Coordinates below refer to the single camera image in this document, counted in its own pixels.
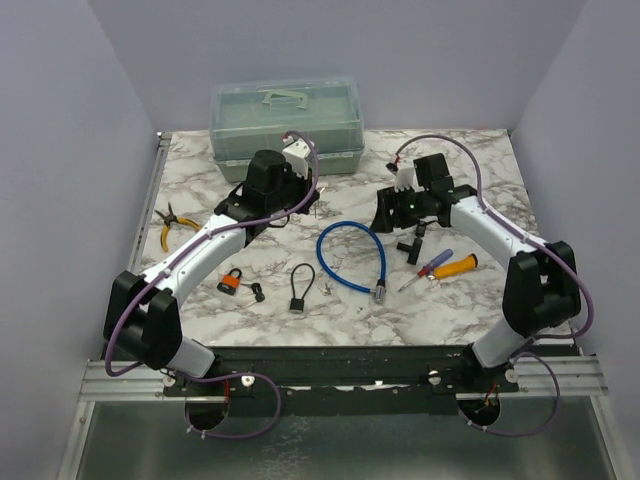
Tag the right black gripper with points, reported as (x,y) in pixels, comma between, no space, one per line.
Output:
(388,199)

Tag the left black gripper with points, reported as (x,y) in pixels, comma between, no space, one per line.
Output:
(305,185)

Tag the silver blue lock keys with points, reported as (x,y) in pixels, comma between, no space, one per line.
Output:
(318,201)

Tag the clear green plastic storage box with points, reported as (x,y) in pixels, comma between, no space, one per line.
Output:
(251,116)

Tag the small silver keys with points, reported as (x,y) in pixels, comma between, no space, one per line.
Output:
(327,287)

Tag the small black keys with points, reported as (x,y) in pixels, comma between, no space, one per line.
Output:
(257,292)

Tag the orange padlock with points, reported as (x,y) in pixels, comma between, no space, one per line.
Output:
(230,282)

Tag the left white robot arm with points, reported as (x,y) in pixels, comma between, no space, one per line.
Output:
(143,315)

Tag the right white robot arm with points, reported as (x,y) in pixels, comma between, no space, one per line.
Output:
(539,292)

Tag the blue red screwdriver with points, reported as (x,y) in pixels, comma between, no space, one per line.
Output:
(428,267)

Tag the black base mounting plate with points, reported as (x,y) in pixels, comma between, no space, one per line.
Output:
(331,381)

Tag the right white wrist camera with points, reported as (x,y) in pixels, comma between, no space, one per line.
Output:
(404,177)

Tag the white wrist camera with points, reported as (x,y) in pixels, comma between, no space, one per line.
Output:
(404,177)
(296,153)

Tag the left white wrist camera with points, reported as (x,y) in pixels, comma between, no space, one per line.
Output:
(296,153)

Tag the orange handled tool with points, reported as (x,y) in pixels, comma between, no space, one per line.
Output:
(465,265)

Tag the yellow handled pliers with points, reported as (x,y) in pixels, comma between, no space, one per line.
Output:
(169,219)

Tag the aluminium rail frame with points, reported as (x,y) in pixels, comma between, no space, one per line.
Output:
(557,422)

